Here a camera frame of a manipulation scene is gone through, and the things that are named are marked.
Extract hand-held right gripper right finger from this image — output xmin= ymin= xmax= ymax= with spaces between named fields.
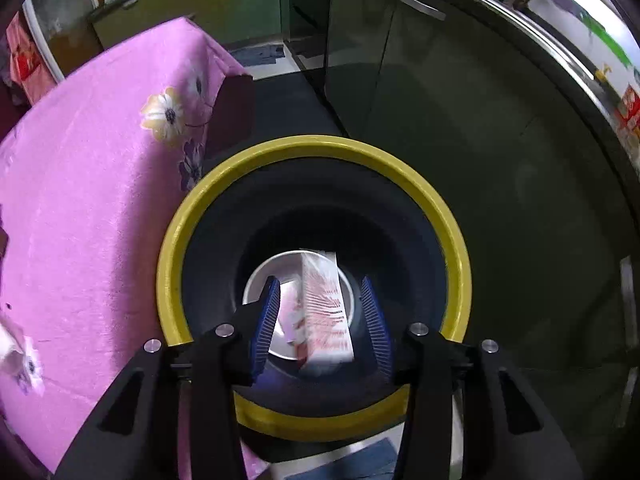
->
xmin=360 ymin=275 xmax=586 ymax=480

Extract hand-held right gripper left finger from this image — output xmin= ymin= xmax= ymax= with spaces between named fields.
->
xmin=52 ymin=275 xmax=283 ymax=480

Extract white and red carton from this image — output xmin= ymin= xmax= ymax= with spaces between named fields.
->
xmin=279 ymin=248 xmax=357 ymax=367

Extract yellow and black trash bin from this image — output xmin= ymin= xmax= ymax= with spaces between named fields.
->
xmin=156 ymin=135 xmax=472 ymax=443

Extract dark brown chair back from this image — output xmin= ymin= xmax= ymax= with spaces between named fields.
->
xmin=202 ymin=74 xmax=256 ymax=173

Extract pink floral tablecloth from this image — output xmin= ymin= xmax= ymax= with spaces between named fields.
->
xmin=0 ymin=16 xmax=271 ymax=480

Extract dark glossy kitchen cabinet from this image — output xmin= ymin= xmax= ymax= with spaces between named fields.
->
xmin=287 ymin=0 xmax=636 ymax=431

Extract blue floor mat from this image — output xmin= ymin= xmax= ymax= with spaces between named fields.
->
xmin=232 ymin=42 xmax=287 ymax=67

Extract green cabinet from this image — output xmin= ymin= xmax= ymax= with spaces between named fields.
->
xmin=90 ymin=0 xmax=283 ymax=51

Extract red printed packets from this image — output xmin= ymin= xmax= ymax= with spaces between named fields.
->
xmin=615 ymin=85 xmax=640 ymax=142

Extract steel-edged kitchen counter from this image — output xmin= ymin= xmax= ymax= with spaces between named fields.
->
xmin=435 ymin=0 xmax=640 ymax=186

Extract silver cabinet handle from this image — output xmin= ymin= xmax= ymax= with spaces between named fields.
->
xmin=400 ymin=0 xmax=447 ymax=22

